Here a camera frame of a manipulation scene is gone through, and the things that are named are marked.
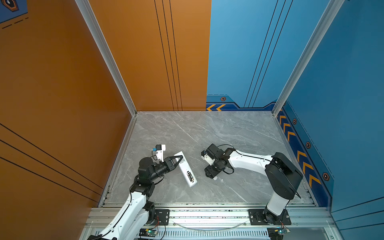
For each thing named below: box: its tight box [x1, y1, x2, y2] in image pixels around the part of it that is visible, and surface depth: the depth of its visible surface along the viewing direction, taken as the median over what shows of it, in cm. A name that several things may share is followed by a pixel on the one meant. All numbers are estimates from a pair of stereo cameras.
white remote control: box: [174, 151, 198, 188], surface depth 76 cm
